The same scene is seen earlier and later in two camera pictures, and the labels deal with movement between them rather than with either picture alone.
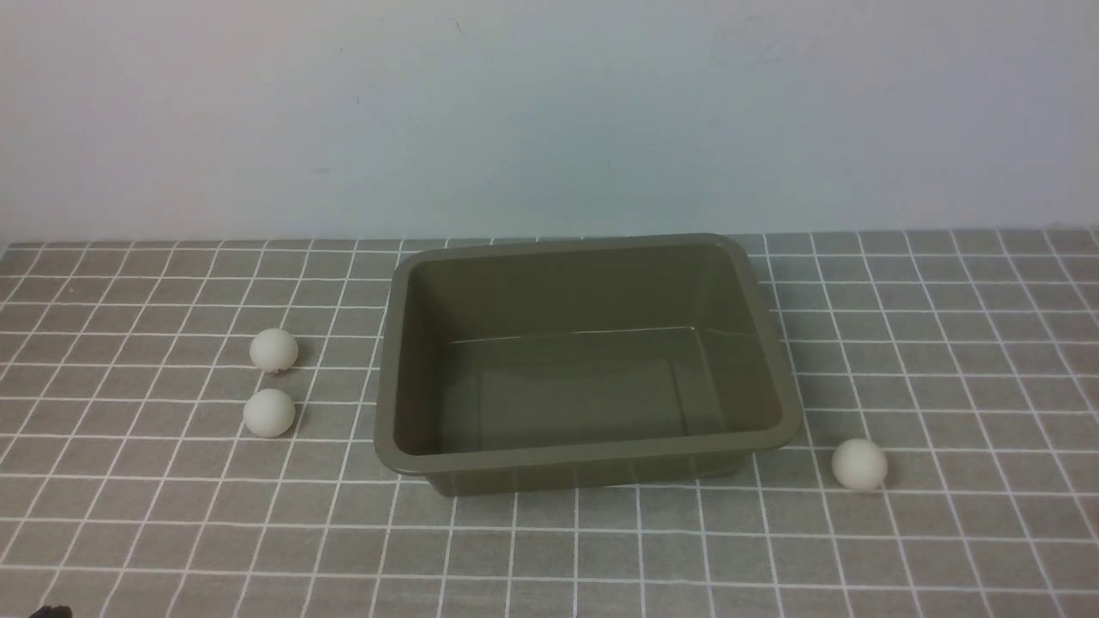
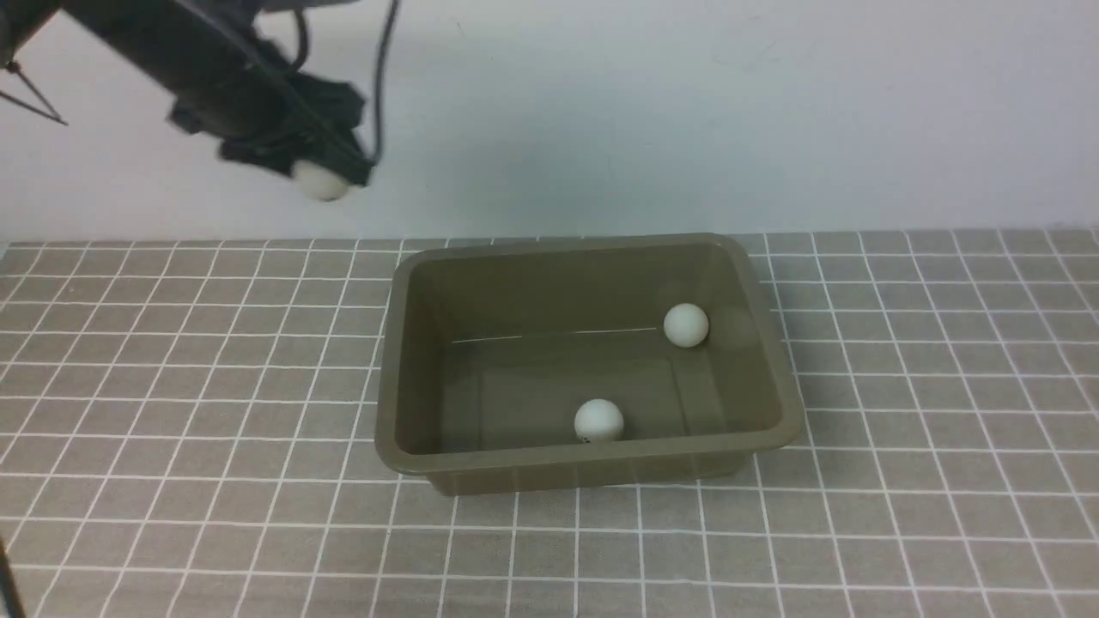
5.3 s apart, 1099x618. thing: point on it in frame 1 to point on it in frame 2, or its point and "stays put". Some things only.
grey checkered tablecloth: x=132 y=483 stays put
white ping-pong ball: x=269 y=414 to x=318 y=180
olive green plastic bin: x=581 y=363 stays put
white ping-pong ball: x=274 y=350 to x=598 y=421
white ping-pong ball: x=859 y=465 to x=686 y=325
